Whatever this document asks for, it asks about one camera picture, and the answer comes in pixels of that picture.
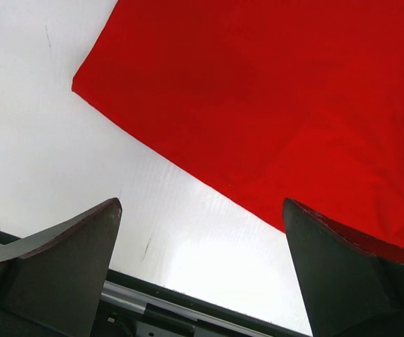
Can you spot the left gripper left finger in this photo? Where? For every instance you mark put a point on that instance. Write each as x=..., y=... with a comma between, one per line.
x=51, y=281

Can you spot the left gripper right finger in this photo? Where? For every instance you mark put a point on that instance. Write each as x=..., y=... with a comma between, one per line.
x=352, y=283

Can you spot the red t shirt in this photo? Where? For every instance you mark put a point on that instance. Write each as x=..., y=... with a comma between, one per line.
x=266, y=100

